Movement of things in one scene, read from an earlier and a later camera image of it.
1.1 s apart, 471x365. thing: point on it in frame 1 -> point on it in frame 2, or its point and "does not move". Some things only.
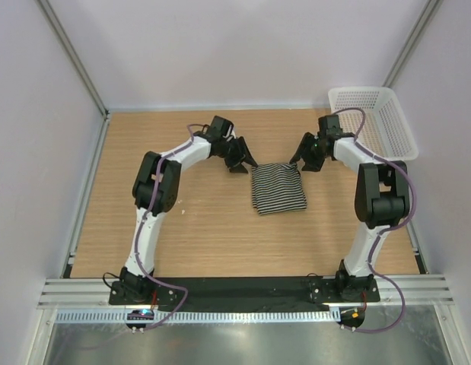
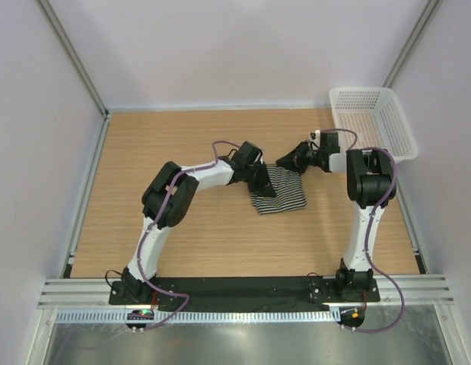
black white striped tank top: (278, 188) does not move
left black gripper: (242, 152) -> (264, 188)
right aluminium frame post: (431, 8) does not move
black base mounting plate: (242, 290) does not move
